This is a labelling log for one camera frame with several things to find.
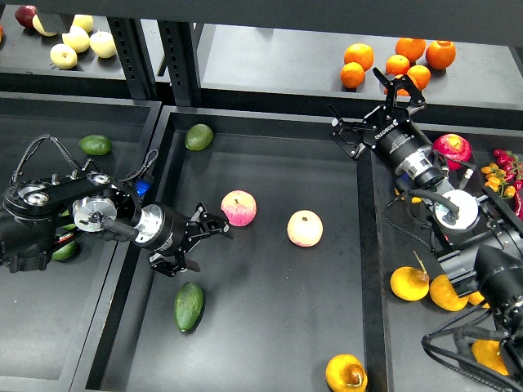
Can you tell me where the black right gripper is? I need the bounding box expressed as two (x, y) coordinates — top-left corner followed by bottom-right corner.
(328, 67), (431, 170)

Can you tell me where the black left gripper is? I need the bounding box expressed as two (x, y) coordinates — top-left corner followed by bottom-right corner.
(133, 203), (234, 277)

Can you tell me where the long green avocado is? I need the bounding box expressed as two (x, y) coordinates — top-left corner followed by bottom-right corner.
(174, 282), (203, 332)

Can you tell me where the yellow pear under arm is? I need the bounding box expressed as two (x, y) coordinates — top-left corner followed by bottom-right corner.
(429, 274), (468, 311)

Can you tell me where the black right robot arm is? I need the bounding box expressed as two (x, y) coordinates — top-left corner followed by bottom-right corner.
(332, 74), (522, 391)

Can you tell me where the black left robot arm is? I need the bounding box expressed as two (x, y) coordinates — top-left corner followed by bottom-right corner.
(1, 135), (232, 277)

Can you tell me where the green avocado at tray corner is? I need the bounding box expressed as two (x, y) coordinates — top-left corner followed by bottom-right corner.
(185, 123), (214, 151)

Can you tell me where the green avocado left group lower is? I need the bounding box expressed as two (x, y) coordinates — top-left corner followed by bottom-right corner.
(51, 241), (78, 261)

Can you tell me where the green avocado upper left tray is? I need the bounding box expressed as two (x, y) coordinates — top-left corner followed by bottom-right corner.
(78, 134), (113, 156)

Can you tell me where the yellow pear with stem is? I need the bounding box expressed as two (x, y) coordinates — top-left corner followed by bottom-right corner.
(390, 251), (430, 301)

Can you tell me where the orange front lowest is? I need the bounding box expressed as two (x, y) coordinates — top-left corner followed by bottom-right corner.
(384, 74), (419, 96)

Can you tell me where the orange lower left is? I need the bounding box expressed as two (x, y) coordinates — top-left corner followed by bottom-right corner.
(340, 62), (365, 89)

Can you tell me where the small orange middle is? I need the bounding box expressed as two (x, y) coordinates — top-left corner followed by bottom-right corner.
(386, 54), (410, 76)

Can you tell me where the orange right middle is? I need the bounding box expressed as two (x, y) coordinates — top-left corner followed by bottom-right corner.
(407, 65), (431, 90)

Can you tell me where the orange top left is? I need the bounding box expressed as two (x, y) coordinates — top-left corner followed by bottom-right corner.
(344, 42), (374, 71)

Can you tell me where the pink red apple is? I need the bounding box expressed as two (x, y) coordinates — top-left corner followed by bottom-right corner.
(221, 189), (257, 227)

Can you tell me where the orange top middle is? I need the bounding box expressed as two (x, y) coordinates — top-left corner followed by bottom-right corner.
(396, 38), (427, 63)

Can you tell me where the orange top right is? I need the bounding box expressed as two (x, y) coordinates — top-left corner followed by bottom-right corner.
(425, 40), (457, 70)

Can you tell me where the red apple right tray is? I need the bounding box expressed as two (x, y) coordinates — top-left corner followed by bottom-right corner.
(432, 133), (472, 171)

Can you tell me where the pale yellow pink apple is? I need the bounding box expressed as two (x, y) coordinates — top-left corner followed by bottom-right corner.
(287, 210), (324, 247)

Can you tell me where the black centre tray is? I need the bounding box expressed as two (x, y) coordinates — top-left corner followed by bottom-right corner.
(72, 107), (390, 391)

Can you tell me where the cherry tomato bunch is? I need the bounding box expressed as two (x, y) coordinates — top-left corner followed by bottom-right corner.
(481, 149), (522, 199)

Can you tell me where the red chili pepper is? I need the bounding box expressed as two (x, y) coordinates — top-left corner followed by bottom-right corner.
(513, 191), (523, 221)

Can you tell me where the black shelf upright right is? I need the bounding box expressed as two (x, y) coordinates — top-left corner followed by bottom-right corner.
(158, 20), (203, 107)

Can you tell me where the black shelf upright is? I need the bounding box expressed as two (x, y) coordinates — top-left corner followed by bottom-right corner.
(158, 20), (203, 107)
(107, 16), (158, 100)

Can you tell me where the black shelf upright left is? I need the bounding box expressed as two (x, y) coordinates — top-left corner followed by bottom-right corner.
(107, 16), (158, 100)

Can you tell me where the pale yellow apple right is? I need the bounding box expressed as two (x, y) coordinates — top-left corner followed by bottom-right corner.
(90, 30), (117, 59)

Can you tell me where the pale yellow apple front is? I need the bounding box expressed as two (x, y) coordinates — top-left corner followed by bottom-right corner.
(50, 43), (78, 70)

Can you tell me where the pale yellow apple middle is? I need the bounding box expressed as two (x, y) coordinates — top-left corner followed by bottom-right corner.
(61, 25), (90, 53)

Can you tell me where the pale yellow apple back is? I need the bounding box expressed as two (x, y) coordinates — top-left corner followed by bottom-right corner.
(72, 14), (94, 33)

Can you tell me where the pale yellow apple slice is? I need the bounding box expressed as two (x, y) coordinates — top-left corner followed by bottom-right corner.
(32, 15), (56, 37)

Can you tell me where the dark red apple shelf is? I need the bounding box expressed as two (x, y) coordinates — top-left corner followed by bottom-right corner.
(15, 5), (37, 29)

